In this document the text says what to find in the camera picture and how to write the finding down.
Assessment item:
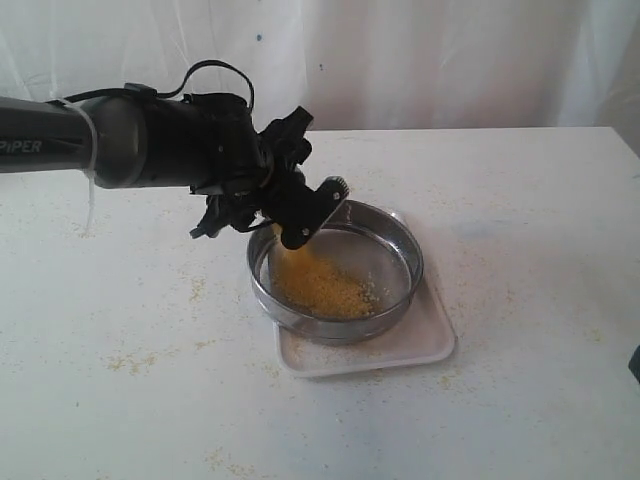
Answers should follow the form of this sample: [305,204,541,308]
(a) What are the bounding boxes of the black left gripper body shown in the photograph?
[189,179,282,238]

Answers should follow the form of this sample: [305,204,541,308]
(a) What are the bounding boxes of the yellow millet grain pile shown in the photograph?
[269,224,377,320]

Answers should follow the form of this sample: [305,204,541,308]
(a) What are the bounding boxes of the round steel mesh sieve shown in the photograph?
[246,200,424,345]

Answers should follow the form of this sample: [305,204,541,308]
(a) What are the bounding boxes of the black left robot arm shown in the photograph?
[1,91,349,250]

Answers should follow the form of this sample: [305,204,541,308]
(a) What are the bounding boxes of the white backdrop curtain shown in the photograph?
[1,1,639,129]

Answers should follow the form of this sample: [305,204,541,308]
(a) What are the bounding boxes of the white square plastic tray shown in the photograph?
[274,201,456,378]

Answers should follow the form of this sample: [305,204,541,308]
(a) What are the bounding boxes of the white zip tie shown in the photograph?
[58,97,98,237]

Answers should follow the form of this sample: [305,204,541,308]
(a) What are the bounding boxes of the dark object at right edge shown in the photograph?
[628,346,640,382]

